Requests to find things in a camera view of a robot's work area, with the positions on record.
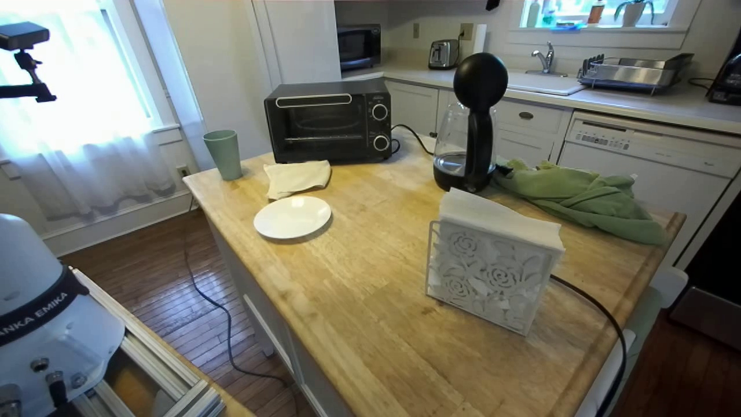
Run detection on black kettle lid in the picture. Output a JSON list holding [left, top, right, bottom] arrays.
[[453, 50, 513, 112]]

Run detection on transparent kettle black handle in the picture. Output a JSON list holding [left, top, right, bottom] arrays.
[[432, 50, 513, 194]]

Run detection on white paper towel roll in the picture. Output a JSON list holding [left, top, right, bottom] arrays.
[[468, 21, 492, 61]]

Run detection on silver toaster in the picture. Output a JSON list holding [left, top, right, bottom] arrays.
[[427, 36, 464, 71]]

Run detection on chrome faucet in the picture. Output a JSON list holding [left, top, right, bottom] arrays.
[[530, 42, 562, 77]]

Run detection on kitchen window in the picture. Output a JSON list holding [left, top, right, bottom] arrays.
[[518, 0, 687, 33]]

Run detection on white kitchen sink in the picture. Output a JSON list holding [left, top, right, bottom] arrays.
[[501, 70, 586, 100]]

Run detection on white base cabinets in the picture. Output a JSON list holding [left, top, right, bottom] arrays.
[[383, 78, 577, 170]]

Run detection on black microwave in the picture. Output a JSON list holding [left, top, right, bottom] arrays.
[[337, 21, 386, 75]]

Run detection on grey dish rack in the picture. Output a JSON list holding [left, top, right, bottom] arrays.
[[577, 50, 695, 97]]

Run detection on white refrigerator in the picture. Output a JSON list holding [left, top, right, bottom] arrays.
[[252, 0, 344, 90]]

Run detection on black toaster oven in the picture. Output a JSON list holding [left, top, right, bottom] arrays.
[[263, 78, 397, 167]]

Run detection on white paper napkins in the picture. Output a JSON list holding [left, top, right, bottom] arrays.
[[439, 187, 568, 253]]

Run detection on green towel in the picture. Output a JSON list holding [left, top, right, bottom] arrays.
[[493, 158, 673, 250]]

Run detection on white dishwasher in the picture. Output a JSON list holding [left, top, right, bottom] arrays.
[[557, 112, 741, 268]]

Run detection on black coffee maker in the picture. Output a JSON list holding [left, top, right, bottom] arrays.
[[704, 30, 741, 108]]

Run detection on beige folded cloth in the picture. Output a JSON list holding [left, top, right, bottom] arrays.
[[263, 158, 333, 201]]

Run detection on white round plate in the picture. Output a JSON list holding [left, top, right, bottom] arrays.
[[252, 194, 337, 244]]

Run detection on pale green cup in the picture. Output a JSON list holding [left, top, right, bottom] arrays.
[[201, 127, 247, 184]]

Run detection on white chair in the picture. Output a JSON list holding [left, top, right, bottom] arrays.
[[574, 265, 690, 417]]

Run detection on black steel stove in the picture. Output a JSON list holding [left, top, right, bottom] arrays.
[[670, 172, 741, 354]]

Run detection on white kitchen island base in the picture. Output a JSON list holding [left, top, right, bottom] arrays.
[[206, 222, 354, 417]]

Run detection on white sheer curtain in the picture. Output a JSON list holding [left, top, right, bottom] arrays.
[[0, 130, 181, 228]]

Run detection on black toaster oven cable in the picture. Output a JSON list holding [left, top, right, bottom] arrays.
[[390, 123, 441, 160]]

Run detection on black kettle power cable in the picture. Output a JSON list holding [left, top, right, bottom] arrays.
[[549, 273, 632, 417]]

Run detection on black floor cable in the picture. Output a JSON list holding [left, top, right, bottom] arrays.
[[181, 238, 292, 385]]

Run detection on black camera on stand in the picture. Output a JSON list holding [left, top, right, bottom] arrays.
[[0, 21, 59, 104]]

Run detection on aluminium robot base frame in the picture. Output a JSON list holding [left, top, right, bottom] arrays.
[[67, 265, 227, 417]]

